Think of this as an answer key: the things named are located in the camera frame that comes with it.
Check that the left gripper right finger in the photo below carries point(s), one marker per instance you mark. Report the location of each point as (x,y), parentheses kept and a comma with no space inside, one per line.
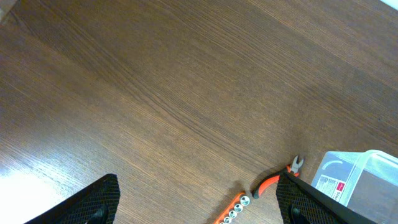
(299,202)

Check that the clear plastic storage container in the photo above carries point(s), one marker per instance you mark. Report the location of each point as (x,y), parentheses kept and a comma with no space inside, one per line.
(364,182)

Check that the orange handled cutting pliers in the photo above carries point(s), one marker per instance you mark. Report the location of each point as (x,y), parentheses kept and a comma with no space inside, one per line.
(292,168)

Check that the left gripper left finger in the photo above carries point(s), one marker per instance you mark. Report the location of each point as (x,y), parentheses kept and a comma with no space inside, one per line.
(95,204)

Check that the orange socket bit rail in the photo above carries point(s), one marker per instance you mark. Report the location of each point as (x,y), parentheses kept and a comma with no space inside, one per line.
(236,206)

